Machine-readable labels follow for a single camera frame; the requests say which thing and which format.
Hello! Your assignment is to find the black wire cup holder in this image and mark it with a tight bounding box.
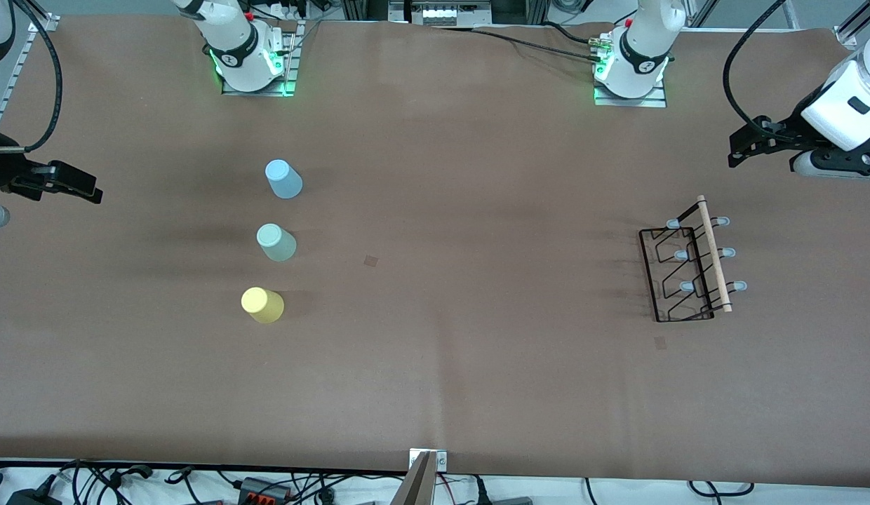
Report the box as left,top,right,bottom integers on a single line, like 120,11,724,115
638,195,748,323

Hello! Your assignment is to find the pale green plastic cup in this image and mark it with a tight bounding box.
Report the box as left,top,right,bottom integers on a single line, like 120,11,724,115
257,224,297,262

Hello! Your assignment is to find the yellow plastic cup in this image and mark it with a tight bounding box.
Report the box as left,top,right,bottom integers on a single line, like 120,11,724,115
241,287,285,325

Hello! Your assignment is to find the light blue plastic cup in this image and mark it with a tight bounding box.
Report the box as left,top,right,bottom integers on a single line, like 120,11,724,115
265,159,304,200

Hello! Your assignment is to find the black power adapter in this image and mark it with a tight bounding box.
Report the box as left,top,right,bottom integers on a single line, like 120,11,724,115
6,487,62,505

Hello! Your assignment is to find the grey power strip box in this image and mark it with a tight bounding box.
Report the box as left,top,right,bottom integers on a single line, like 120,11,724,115
388,0,493,29

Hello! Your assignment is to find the black orange connector box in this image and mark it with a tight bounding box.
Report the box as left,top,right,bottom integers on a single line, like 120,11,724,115
237,477,293,503

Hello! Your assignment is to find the brown table cover sheet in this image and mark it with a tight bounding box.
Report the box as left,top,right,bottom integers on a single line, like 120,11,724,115
0,14,870,486

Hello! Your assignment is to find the grey metal bar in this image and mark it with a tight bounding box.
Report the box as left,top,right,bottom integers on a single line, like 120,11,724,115
391,451,437,505

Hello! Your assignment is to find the aluminium frame profile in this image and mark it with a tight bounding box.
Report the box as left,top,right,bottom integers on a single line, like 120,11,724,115
834,0,870,48

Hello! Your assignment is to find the perforated aluminium rail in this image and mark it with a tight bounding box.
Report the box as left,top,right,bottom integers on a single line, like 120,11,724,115
0,14,59,133

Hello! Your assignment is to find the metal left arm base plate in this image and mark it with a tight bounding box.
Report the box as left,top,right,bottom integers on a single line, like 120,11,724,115
593,76,668,108

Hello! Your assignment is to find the black cable on table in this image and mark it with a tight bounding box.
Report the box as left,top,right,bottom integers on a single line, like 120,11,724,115
435,23,613,65

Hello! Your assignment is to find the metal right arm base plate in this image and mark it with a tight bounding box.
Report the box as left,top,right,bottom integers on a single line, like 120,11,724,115
221,21,300,97

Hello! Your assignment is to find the black cable tangle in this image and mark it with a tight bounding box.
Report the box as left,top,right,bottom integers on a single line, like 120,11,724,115
0,459,408,505

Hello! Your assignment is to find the black looped cable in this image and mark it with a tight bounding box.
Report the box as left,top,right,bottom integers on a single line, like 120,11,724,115
688,480,756,499

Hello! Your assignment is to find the small metal edge bracket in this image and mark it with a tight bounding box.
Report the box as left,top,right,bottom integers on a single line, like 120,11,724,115
409,449,448,472

